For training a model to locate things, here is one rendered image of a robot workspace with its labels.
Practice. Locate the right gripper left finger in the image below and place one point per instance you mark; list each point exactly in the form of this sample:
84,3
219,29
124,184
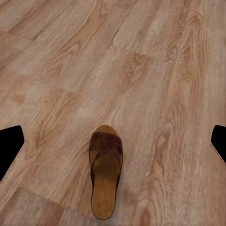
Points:
11,141

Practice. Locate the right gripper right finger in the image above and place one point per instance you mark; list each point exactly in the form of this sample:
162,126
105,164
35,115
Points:
218,139

